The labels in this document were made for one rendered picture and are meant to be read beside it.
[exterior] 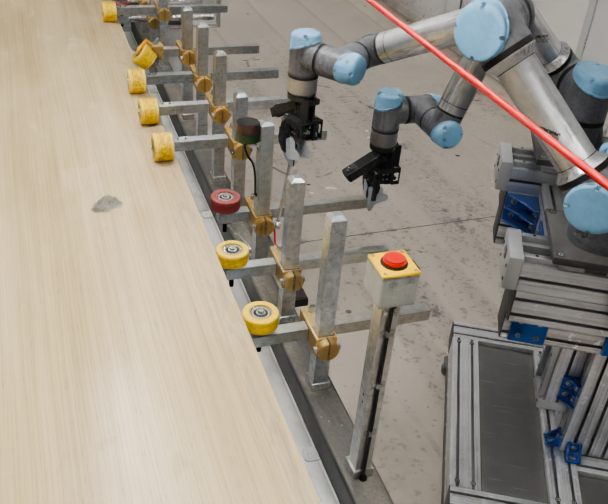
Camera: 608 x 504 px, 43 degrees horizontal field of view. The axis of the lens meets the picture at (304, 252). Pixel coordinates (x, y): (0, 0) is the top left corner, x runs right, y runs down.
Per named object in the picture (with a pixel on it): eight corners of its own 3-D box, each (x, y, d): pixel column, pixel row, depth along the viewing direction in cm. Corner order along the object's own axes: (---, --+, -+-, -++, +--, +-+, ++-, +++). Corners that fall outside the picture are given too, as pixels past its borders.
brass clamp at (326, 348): (320, 321, 183) (322, 304, 180) (341, 359, 172) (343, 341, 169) (295, 325, 181) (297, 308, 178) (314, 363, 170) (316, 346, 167)
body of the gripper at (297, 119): (298, 147, 195) (302, 102, 188) (278, 134, 200) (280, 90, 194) (322, 140, 199) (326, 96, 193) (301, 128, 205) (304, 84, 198)
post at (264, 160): (262, 271, 224) (271, 117, 197) (265, 278, 221) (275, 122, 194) (250, 272, 223) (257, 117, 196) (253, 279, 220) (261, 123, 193)
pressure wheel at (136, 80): (147, 90, 258) (144, 94, 266) (144, 66, 257) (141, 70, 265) (129, 91, 256) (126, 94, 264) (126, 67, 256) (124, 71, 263)
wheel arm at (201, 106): (297, 103, 258) (298, 92, 256) (300, 107, 256) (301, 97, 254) (146, 112, 243) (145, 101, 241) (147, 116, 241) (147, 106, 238)
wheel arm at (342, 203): (362, 205, 227) (364, 192, 225) (366, 211, 224) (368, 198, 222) (216, 220, 214) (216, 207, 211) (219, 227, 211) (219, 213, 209)
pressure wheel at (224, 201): (235, 221, 219) (236, 186, 212) (242, 237, 213) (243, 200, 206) (207, 224, 216) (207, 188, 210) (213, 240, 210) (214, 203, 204)
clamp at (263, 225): (260, 210, 221) (261, 194, 218) (274, 235, 210) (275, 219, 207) (241, 212, 219) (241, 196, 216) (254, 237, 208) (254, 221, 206)
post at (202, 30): (205, 152, 282) (206, 21, 255) (207, 157, 279) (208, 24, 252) (195, 153, 280) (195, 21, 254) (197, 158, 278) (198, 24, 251)
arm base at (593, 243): (626, 227, 185) (640, 190, 179) (638, 261, 172) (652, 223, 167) (562, 217, 186) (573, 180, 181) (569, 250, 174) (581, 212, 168)
